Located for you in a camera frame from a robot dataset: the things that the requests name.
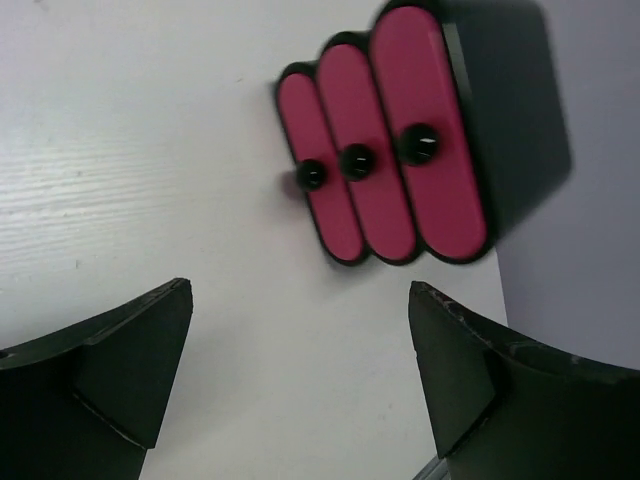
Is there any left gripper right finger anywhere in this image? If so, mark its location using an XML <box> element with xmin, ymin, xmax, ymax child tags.
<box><xmin>408</xmin><ymin>281</ymin><xmax>639</xmax><ymax>479</ymax></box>

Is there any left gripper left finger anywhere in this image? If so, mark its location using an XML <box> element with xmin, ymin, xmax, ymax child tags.
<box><xmin>1</xmin><ymin>278</ymin><xmax>193</xmax><ymax>480</ymax></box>

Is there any pink top drawer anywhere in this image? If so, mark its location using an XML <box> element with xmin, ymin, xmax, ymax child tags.
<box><xmin>369</xmin><ymin>5</ymin><xmax>489</xmax><ymax>263</ymax></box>

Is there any pink drawer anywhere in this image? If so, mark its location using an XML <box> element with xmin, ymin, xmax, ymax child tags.
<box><xmin>369</xmin><ymin>5</ymin><xmax>489</xmax><ymax>263</ymax></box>
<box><xmin>316</xmin><ymin>44</ymin><xmax>418</xmax><ymax>265</ymax></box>
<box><xmin>275</xmin><ymin>72</ymin><xmax>366</xmax><ymax>265</ymax></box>

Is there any black drawer cabinet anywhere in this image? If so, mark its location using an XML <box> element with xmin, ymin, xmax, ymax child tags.
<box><xmin>273</xmin><ymin>1</ymin><xmax>571</xmax><ymax>266</ymax></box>

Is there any pink bottom drawer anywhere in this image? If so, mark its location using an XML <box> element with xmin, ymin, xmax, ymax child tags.
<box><xmin>275</xmin><ymin>72</ymin><xmax>366</xmax><ymax>265</ymax></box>

